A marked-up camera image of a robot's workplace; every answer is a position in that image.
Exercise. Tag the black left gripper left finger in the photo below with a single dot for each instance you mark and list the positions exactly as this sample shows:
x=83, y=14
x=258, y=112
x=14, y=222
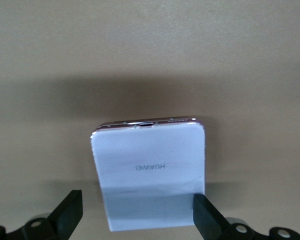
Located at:
x=67, y=212

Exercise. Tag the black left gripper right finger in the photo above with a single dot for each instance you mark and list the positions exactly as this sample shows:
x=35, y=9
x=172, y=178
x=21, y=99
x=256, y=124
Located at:
x=210, y=220

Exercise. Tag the white Huawei phone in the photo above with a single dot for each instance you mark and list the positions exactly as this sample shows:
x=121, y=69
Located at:
x=145, y=150

